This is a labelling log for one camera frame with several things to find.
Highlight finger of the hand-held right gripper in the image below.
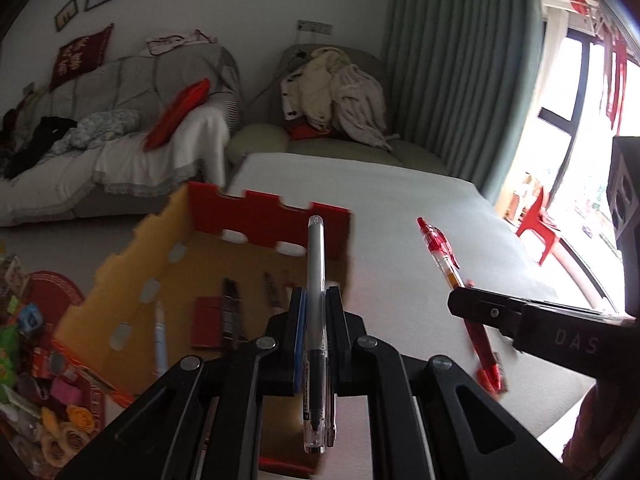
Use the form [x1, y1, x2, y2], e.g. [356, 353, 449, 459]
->
[446, 285, 526, 338]

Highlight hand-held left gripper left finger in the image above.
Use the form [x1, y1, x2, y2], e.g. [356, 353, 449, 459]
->
[55, 286, 308, 480]

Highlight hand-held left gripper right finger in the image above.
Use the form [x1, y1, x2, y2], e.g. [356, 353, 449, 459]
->
[325, 284, 576, 480]

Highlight dark patterned pen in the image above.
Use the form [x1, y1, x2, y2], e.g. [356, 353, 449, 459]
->
[263, 272, 281, 308]

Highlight black marker pen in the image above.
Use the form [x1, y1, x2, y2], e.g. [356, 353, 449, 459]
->
[221, 277, 246, 348]

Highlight clear black gel pen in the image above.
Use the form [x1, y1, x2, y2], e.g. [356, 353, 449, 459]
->
[301, 215, 338, 456]

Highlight red clear retractable pen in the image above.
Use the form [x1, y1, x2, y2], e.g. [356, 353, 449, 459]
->
[416, 216, 506, 393]

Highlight small red box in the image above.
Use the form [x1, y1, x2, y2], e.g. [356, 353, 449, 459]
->
[191, 296, 223, 350]

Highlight red and tan cardboard box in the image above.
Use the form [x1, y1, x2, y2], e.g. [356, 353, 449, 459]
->
[52, 182, 353, 478]

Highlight white and blue pen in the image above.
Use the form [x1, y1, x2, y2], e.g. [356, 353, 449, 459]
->
[152, 301, 168, 378]

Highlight person's right forearm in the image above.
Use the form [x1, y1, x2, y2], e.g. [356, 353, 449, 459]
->
[562, 375, 618, 466]

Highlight red plastic chair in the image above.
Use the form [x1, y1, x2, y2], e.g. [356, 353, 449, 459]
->
[515, 186, 563, 267]

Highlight beige armchair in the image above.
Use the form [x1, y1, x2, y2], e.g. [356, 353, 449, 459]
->
[227, 44, 451, 176]

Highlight red cloth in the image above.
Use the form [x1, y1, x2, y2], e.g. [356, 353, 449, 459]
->
[287, 120, 333, 142]

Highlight black framed window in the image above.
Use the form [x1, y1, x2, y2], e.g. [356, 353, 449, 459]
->
[495, 0, 640, 311]

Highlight beige fleece robe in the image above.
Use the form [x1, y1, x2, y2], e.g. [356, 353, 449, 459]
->
[330, 62, 401, 151]

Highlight white fringed blanket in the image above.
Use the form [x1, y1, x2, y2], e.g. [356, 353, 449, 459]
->
[0, 105, 231, 226]

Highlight yellow artificial roses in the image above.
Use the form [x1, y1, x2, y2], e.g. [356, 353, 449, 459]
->
[37, 402, 101, 471]

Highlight cream jacket black buttons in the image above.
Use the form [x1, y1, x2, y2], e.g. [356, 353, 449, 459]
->
[280, 47, 351, 133]

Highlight red round rug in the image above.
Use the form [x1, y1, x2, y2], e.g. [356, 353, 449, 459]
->
[25, 271, 86, 321]

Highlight green curtain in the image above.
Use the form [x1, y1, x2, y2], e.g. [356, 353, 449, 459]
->
[382, 0, 548, 208]

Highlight red hanging decorations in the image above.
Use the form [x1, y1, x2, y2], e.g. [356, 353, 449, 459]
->
[570, 0, 631, 133]

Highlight red satin cushion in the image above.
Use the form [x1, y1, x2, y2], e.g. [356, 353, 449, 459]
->
[143, 79, 212, 152]

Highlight pile of snack packets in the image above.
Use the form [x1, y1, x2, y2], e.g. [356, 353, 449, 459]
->
[0, 255, 66, 411]

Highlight grey dotted blanket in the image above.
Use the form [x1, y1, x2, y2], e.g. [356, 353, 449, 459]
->
[50, 109, 141, 156]

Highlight grey striped sofa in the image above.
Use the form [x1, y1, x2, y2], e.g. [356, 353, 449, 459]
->
[0, 42, 246, 228]

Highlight white garment pink trim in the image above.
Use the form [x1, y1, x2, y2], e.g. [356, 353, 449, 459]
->
[145, 29, 219, 56]

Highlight black clothes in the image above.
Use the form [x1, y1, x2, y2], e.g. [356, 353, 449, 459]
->
[5, 116, 78, 181]

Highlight red embroidered cushion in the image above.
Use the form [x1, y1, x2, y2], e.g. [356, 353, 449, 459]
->
[49, 23, 115, 92]

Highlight small black picture frame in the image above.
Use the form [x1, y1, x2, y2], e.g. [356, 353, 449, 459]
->
[54, 0, 79, 31]

